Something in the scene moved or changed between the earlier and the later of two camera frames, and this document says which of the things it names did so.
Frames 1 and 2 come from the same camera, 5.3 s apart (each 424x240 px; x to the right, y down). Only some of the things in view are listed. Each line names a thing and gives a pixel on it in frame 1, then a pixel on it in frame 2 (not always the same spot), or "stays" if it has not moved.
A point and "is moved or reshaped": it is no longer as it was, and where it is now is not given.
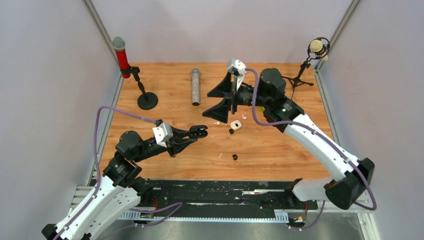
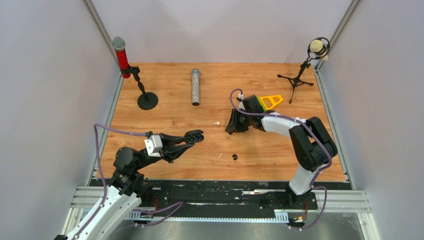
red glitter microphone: [118, 43] stays
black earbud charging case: [198, 131] is moved or reshaped
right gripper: [225, 89] -> [234, 126]
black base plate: [223, 195] stays
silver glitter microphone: [195, 87] stays
